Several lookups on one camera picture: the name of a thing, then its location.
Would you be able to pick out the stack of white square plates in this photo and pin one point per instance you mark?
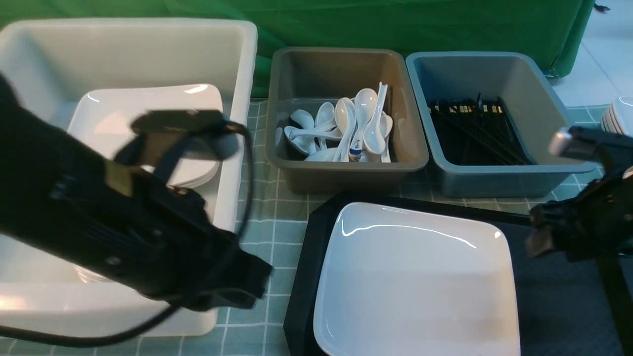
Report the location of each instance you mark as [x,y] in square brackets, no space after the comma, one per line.
[103,117]

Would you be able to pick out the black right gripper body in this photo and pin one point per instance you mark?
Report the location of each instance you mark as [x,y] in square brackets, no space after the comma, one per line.
[597,223]

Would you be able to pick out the large white square plate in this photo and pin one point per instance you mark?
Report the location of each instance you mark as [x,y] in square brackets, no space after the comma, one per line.
[398,282]

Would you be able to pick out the large white plastic tub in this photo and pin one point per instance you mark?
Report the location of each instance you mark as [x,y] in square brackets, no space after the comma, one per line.
[52,64]

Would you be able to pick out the blue-grey plastic bin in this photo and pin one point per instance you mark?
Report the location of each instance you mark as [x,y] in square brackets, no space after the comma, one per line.
[535,112]

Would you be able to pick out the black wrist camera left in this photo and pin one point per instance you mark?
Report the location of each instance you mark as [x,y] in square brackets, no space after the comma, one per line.
[210,137]

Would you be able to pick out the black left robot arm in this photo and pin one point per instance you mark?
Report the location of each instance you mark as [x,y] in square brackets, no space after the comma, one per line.
[52,185]

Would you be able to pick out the green checkered tablecloth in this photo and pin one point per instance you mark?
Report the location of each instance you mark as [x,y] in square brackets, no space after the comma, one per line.
[278,227]

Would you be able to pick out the stack of white bowls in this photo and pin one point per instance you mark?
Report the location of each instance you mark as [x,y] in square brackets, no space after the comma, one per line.
[87,275]

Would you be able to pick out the green backdrop cloth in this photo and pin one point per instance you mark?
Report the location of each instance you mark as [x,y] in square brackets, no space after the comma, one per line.
[548,31]

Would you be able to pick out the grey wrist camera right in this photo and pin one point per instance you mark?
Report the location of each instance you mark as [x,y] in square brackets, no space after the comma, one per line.
[612,150]

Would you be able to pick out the pile of white spoons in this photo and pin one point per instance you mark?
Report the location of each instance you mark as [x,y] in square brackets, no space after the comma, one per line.
[354,129]

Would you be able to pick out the brown plastic bin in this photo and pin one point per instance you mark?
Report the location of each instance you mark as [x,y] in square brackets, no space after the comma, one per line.
[303,78]

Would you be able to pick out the pile of black chopsticks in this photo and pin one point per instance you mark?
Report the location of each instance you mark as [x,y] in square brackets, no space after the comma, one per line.
[477,132]

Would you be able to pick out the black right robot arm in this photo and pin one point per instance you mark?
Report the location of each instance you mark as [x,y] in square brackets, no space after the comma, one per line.
[618,295]

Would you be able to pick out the black serving tray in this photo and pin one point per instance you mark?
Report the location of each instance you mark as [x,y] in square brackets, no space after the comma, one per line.
[553,295]

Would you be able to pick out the stack of plates at right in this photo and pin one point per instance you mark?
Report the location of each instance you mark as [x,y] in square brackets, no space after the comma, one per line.
[618,117]

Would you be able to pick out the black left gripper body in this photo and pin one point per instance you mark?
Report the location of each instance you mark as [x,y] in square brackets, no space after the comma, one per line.
[162,244]

